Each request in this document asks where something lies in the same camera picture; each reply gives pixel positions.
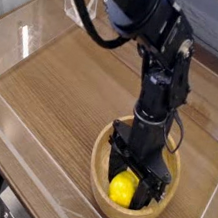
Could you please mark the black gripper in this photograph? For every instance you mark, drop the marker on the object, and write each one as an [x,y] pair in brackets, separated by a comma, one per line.
[139,146]

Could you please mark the yellow lemon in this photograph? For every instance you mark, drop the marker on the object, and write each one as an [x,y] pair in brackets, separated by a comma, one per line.
[123,187]

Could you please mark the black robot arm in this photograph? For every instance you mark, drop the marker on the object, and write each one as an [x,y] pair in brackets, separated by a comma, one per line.
[165,42]

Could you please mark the brown wooden bowl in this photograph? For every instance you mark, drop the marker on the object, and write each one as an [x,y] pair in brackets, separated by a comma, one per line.
[100,182]

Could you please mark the clear acrylic corner bracket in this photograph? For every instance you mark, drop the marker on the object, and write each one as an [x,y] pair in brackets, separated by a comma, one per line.
[72,12]

